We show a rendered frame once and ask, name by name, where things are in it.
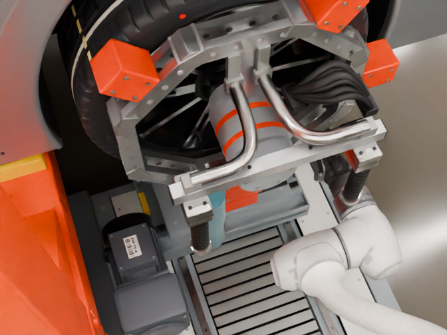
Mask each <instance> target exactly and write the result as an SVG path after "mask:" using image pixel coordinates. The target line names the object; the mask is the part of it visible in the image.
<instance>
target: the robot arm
mask: <svg viewBox="0 0 447 335"><path fill-rule="evenodd" d="M322 160H323V164H324V166H325V173H324V171H323V165H322V162H321V160H316V161H313V162H312V163H313V169H314V180H315V181H320V182H322V181H324V182H325V183H326V184H327V185H328V186H329V189H330V191H331V193H332V195H333V198H334V200H333V205H334V206H335V209H336V210H337V213H338V215H339V218H340V220H341V221H342V223H340V224H338V225H336V226H334V227H332V228H330V229H325V230H322V231H316V232H314V233H310V234H308V235H305V236H302V237H300V238H298V239H295V240H293V241H291V242H289V243H287V244H286V245H284V246H282V247H281V248H279V249H278V250H277V251H276V252H275V253H274V254H273V257H272V258H271V260H270V264H271V269H272V272H273V277H274V280H275V284H276V285H277V286H279V287H280V288H282V289H284V290H290V291H295V290H300V291H302V292H304V293H305V294H307V295H309V296H312V297H318V299H319V300H320V301H321V302H322V303H323V304H324V305H325V306H326V307H327V308H328V309H330V310H331V311H332V312H334V313H335V314H336V315H338V316H340V317H341V318H344V319H345V320H348V321H349V322H352V323H354V324H356V325H359V326H361V327H363V328H366V329H367V330H370V331H372V332H375V333H377V334H380V335H447V330H446V329H444V328H442V327H440V326H438V325H436V324H433V323H431V322H429V321H426V320H423V319H421V318H417V317H415V316H412V315H409V314H406V313H403V312H401V311H398V310H395V309H392V308H389V307H387V306H383V305H381V304H378V303H375V302H372V301H369V300H367V299H364V298H361V297H359V296H356V295H354V294H352V293H351V292H349V291H348V290H347V289H346V288H345V287H344V286H343V284H342V282H343V281H344V278H345V271H346V270H349V269H353V268H358V267H360V268H361V270H362V272H363V273H364V274H366V275H367V276H368V277H370V278H372V279H374V280H379V279H383V278H385V277H388V276H390V275H392V274H393V273H395V272H396V271H397V270H398V269H399V268H400V266H401V264H402V253H401V250H400V246H399V244H398V241H397V238H396V235H395V234H394V231H393V229H392V227H391V225H390V223H389V222H388V219H387V218H386V217H385V215H384V214H383V213H382V212H381V211H380V210H379V208H378V207H377V205H376V202H375V201H374V199H373V197H372V195H371V193H370V191H369V189H368V187H367V186H363V188H362V191H361V198H360V199H359V202H358V203H357V204H356V205H352V206H349V205H345V204H344V203H343V202H342V201H341V200H340V197H339V194H340V192H341V189H342V188H343V187H344V186H345V184H346V182H347V179H348V176H349V174H350V171H351V168H352V167H351V165H350V163H349V161H348V160H347V159H345V158H343V157H342V155H341V154H340V153H339V154H335V155H332V156H329V157H326V158H323V159H322Z"/></svg>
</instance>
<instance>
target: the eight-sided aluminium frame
mask: <svg viewBox="0 0 447 335"><path fill-rule="evenodd" d="M251 27H253V28H251ZM317 27H318V24H317V22H316V20H315V18H314V16H313V14H312V13H311V11H310V9H309V7H308V5H307V4H306V2H305V0H279V1H278V2H274V3H270V4H267V5H263V6H260V7H256V8H252V9H248V10H245V11H241V12H238V13H234V14H231V15H226V16H224V17H219V18H217V19H212V20H209V21H205V22H202V23H198V24H194V23H192V24H190V25H188V26H187V27H183V28H180V29H178V30H177V31H176V32H175V33H174V34H173V35H170V36H169V37H167V41H166V42H165V43H164V44H163V45H162V46H161V47H160V48H159V49H158V50H157V51H156V52H155V53H154V54H153V55H152V56H151V58H152V61H153V63H154V66H155V69H156V72H157V74H158V77H159V79H160V81H159V83H158V84H157V85H156V86H155V87H154V88H153V89H152V90H151V91H150V92H149V93H148V94H146V95H145V96H144V97H143V98H142V99H141V100H140V101H139V102H132V101H129V100H124V99H121V98H116V97H113V96H112V97H111V98H110V99H109V100H108V102H107V103H106V106H107V112H108V115H109V118H110V122H111V124H112V128H113V130H114V134H115V136H116V140H117V143H118V147H119V153H120V157H121V159H122V163H123V165H124V169H125V172H126V174H127V176H128V178H129V179H132V180H136V181H137V182H140V181H147V182H152V183H162V184H168V185H172V184H174V183H173V177H174V176H176V175H180V174H183V173H186V172H189V171H193V170H195V169H197V170H198V171H201V170H203V169H207V168H211V167H214V166H217V165H220V164H223V163H226V160H225V157H224V154H223V152H219V153H216V154H212V155H210V156H206V157H203V158H197V159H192V158H185V157H181V156H174V155H170V154H163V153H159V152H152V151H148V150H141V149H140V145H139V142H138V136H137V133H136V128H135V125H137V123H139V121H141V119H143V117H145V115H147V113H149V112H150V111H151V110H152V109H153V108H154V107H155V106H156V105H157V104H158V103H159V102H160V101H161V100H162V99H164V98H165V97H166V96H167V95H168V94H169V93H170V92H171V91H172V90H173V89H174V88H175V87H176V86H177V85H179V83H181V81H183V79H185V77H187V75H189V73H191V72H192V71H193V70H194V69H195V68H197V67H199V66H200V65H202V64H205V63H207V62H212V61H215V60H219V59H221V58H225V57H227V56H229V55H233V54H236V53H244V52H247V51H251V50H253V49H257V48H258V47H261V46H264V45H268V44H270V45H272V44H275V43H278V42H281V41H286V40H288V39H292V38H300V39H303V40H304V41H307V42H309V43H311V44H313V45H316V46H318V47H320V48H322V49H325V50H326V51H329V52H331V53H333V54H335V60H341V61H343V62H345V63H347V64H348V65H349V66H350V67H351V68H352V69H353V70H354V71H355V72H356V73H359V74H360V75H361V77H362V75H363V72H364V69H365V66H366V63H367V62H368V61H369V59H368V57H369V54H370V51H369V49H368V47H367V45H366V44H365V42H364V40H363V38H362V37H361V35H360V33H359V31H358V30H356V29H355V28H353V27H352V25H347V26H346V27H345V28H344V29H343V30H342V31H341V32H340V33H332V32H330V31H326V30H322V29H317ZM249 28H250V29H249ZM244 29H245V30H244ZM242 30H243V31H242ZM237 31H239V32H237ZM235 32H236V33H235ZM230 33H231V34H230ZM353 102H354V100H345V101H342V102H340V103H337V104H328V105H324V104H310V105H308V107H306V108H305V110H303V111H301V112H300V113H298V115H296V116H295V118H296V119H297V120H298V121H299V122H300V123H301V124H302V125H303V126H306V125H308V124H309V123H310V122H311V123H310V124H309V125H308V126H306V128H308V129H310V130H315V131H325V130H326V129H327V128H328V127H329V126H331V125H332V124H334V123H335V122H336V121H337V120H339V119H343V118H344V117H345V115H346V114H347V113H348V112H350V111H351V108H352V107H353V106H354V103H353ZM324 111H326V112H324ZM323 112H324V113H323ZM322 113H323V114H322ZM321 114H322V115H321ZM319 115H320V116H319ZM318 116H319V117H318ZM316 117H318V118H317V119H316V120H315V118H316ZM313 120H314V121H313ZM312 121H313V122H312Z"/></svg>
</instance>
